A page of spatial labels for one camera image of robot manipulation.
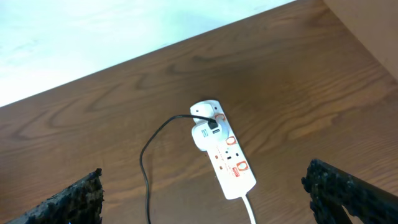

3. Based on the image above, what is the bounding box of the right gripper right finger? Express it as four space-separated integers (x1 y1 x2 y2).
301 159 397 224

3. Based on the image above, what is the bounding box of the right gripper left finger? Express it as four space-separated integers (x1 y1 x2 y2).
7 168 104 224

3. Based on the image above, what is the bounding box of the black charger cable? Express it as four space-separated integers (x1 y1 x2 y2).
139 114 219 224

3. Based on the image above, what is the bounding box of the white charger adapter plug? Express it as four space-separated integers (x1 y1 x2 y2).
192 119 229 151

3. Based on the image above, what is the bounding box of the white power strip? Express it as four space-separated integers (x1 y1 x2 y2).
190 100 256 201

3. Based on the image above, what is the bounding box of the white power strip cord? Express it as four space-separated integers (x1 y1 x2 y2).
241 194 257 224

